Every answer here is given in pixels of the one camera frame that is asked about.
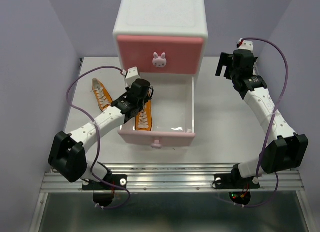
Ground light pink drawer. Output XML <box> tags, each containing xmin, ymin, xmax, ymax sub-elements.
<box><xmin>118</xmin><ymin>73</ymin><xmax>196</xmax><ymax>148</ymax></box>

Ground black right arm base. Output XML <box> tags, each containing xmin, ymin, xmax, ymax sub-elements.
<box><xmin>211</xmin><ymin>170</ymin><xmax>260</xmax><ymax>207</ymax></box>

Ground white shoe cabinet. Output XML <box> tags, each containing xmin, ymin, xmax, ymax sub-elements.
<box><xmin>113</xmin><ymin>0</ymin><xmax>209</xmax><ymax>79</ymax></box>

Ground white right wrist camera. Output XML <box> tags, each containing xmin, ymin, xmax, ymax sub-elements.
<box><xmin>236</xmin><ymin>38</ymin><xmax>254</xmax><ymax>52</ymax></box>

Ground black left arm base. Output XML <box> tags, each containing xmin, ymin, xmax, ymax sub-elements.
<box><xmin>80</xmin><ymin>162</ymin><xmax>131</xmax><ymax>210</ymax></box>

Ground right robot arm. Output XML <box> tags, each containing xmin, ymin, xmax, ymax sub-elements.
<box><xmin>216</xmin><ymin>49</ymin><xmax>309</xmax><ymax>188</ymax></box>

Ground aluminium table edge rail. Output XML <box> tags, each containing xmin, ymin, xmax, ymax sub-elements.
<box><xmin>30</xmin><ymin>57</ymin><xmax>309</xmax><ymax>231</ymax></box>

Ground orange canvas sneaker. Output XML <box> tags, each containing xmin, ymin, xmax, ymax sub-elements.
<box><xmin>135</xmin><ymin>101</ymin><xmax>153</xmax><ymax>131</ymax></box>
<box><xmin>91</xmin><ymin>78</ymin><xmax>113</xmax><ymax>112</ymax></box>

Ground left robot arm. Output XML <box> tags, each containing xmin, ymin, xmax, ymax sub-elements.
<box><xmin>48</xmin><ymin>78</ymin><xmax>154</xmax><ymax>190</ymax></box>

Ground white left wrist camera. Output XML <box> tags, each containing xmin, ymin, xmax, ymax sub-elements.
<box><xmin>121</xmin><ymin>66</ymin><xmax>141</xmax><ymax>88</ymax></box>

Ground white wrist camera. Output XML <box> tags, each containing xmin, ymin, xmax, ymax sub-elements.
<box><xmin>236</xmin><ymin>38</ymin><xmax>254</xmax><ymax>52</ymax></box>
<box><xmin>121</xmin><ymin>66</ymin><xmax>141</xmax><ymax>88</ymax></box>

